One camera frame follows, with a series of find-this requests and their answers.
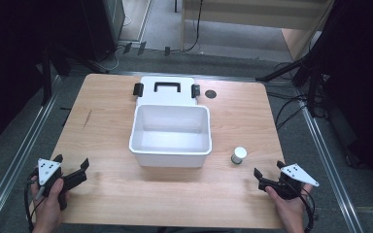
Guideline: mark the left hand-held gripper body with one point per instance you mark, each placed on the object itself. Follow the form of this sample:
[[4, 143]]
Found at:
[[48, 171]]

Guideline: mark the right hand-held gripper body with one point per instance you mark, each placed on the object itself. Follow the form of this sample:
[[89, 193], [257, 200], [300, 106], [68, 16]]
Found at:
[[296, 174]]

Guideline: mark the person's right hand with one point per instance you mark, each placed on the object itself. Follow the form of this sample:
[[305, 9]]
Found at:
[[288, 210]]

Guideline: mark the person's left hand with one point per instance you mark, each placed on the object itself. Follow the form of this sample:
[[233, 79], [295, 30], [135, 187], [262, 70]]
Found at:
[[49, 210]]

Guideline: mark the small white-capped bottle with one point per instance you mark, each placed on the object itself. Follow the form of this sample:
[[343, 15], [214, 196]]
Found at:
[[239, 153]]

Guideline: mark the black metal stand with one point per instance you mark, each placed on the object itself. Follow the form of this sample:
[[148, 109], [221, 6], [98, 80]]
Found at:
[[311, 81], [47, 77]]

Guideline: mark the white plastic storage box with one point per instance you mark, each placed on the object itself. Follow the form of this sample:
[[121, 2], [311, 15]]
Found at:
[[170, 136]]

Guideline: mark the black box latch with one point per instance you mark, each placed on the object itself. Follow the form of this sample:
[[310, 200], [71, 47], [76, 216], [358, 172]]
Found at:
[[195, 91], [138, 89]]

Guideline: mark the dark round table grommet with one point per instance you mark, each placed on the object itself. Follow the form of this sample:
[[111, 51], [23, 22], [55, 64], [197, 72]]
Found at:
[[210, 94]]

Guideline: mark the black curtain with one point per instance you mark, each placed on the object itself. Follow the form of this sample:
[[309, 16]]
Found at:
[[362, 81], [13, 64]]

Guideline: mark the white box lid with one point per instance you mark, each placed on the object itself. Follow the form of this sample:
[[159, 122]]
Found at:
[[168, 97]]

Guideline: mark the dark cabinet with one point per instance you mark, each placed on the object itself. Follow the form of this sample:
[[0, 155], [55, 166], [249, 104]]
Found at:
[[105, 26]]

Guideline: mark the light wooden furniture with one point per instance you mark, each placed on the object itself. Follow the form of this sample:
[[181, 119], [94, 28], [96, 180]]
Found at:
[[233, 14]]

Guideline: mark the metal floor rail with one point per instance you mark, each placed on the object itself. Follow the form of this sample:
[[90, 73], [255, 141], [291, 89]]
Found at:
[[22, 152], [330, 168]]

